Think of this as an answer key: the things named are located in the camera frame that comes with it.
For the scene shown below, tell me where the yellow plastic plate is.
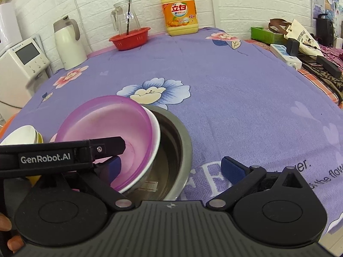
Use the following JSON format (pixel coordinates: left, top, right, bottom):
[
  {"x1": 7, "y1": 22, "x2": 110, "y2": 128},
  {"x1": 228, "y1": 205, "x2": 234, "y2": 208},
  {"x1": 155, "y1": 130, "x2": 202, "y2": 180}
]
[{"x1": 27, "y1": 131, "x2": 44, "y2": 187}]

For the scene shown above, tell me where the small white plate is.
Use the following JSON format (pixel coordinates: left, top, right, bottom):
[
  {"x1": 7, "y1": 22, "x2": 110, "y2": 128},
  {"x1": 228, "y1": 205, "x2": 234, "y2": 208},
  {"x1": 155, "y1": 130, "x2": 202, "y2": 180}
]
[{"x1": 1, "y1": 125, "x2": 38, "y2": 146}]

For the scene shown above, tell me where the purple plastic bowl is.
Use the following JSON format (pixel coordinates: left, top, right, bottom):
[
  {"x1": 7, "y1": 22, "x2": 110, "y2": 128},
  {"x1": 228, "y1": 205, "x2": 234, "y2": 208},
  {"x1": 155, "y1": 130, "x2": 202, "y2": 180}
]
[{"x1": 54, "y1": 94, "x2": 155, "y2": 192}]

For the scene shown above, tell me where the white red patterned bowl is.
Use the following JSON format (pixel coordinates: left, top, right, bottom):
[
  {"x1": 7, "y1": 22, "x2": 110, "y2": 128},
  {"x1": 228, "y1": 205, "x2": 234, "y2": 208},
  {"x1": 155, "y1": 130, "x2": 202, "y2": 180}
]
[{"x1": 110, "y1": 106, "x2": 160, "y2": 194}]

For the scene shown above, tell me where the stainless steel bowl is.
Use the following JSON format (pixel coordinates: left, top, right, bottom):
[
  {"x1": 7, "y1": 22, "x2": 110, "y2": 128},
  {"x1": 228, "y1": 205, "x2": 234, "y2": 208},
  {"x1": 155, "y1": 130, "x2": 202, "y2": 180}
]
[{"x1": 124, "y1": 106, "x2": 193, "y2": 205}]

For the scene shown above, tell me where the person's left hand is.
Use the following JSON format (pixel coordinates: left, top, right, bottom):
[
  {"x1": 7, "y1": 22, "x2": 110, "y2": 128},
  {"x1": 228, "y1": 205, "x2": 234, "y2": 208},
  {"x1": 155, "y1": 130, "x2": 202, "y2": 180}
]
[{"x1": 0, "y1": 213, "x2": 25, "y2": 254}]

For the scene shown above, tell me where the purple floral tablecloth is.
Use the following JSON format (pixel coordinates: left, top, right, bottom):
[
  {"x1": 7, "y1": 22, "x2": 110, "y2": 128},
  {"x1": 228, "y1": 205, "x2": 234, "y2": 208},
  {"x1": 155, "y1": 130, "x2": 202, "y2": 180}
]
[{"x1": 9, "y1": 28, "x2": 342, "y2": 230}]

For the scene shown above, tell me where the white countertop appliance with screen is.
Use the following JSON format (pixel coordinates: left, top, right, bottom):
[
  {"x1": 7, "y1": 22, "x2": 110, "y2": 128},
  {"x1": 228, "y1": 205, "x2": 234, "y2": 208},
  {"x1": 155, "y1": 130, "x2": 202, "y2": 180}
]
[{"x1": 1, "y1": 38, "x2": 50, "y2": 121}]

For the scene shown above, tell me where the red plastic basket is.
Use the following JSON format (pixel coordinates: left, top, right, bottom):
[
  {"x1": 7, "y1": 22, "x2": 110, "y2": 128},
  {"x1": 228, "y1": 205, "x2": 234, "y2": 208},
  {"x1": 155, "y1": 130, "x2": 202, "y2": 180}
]
[{"x1": 109, "y1": 27, "x2": 150, "y2": 51}]

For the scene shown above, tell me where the white thermos jug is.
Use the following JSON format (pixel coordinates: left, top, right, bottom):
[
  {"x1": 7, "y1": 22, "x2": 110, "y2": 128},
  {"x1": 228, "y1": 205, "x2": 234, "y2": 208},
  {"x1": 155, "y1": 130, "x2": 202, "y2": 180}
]
[{"x1": 53, "y1": 15, "x2": 87, "y2": 70}]

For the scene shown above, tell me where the white water purifier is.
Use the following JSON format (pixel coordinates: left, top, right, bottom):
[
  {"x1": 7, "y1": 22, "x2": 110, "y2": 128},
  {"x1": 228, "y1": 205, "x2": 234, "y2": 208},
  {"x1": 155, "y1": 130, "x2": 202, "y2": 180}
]
[{"x1": 0, "y1": 3, "x2": 23, "y2": 56}]

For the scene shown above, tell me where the glass pitcher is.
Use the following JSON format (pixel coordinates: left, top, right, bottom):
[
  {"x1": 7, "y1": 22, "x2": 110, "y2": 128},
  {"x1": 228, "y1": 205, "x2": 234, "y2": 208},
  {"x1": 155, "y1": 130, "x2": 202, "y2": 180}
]
[{"x1": 110, "y1": 0, "x2": 141, "y2": 34}]

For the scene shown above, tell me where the white power strip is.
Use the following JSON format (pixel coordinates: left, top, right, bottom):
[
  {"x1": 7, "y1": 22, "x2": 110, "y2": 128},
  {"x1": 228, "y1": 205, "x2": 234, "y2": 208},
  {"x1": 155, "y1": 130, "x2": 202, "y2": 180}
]
[{"x1": 270, "y1": 44, "x2": 302, "y2": 70}]

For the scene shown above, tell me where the black rectangular box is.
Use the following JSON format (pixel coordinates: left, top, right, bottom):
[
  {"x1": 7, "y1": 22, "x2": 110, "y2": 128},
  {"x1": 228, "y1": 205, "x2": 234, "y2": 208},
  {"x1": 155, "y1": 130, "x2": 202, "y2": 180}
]
[{"x1": 316, "y1": 56, "x2": 342, "y2": 79}]

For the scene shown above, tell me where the green box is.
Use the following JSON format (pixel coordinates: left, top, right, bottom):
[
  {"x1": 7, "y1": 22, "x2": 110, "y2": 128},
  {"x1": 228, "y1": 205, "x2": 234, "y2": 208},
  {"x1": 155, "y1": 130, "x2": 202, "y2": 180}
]
[{"x1": 251, "y1": 27, "x2": 286, "y2": 45}]

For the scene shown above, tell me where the cream tote bag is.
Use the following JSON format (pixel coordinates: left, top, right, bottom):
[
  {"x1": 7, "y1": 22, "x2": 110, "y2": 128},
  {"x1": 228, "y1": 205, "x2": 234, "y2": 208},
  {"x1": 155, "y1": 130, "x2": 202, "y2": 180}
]
[{"x1": 268, "y1": 19, "x2": 323, "y2": 57}]

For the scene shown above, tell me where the black stirring stick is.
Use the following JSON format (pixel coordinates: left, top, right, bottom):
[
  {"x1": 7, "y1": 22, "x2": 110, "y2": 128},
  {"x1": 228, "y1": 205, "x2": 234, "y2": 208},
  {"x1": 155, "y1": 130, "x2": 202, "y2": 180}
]
[{"x1": 126, "y1": 0, "x2": 131, "y2": 35}]

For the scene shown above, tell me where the yellow dish soap bottle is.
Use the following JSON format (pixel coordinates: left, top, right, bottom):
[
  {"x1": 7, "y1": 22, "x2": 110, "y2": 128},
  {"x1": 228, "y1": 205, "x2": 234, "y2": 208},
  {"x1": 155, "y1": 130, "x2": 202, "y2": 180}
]
[{"x1": 161, "y1": 0, "x2": 199, "y2": 36}]

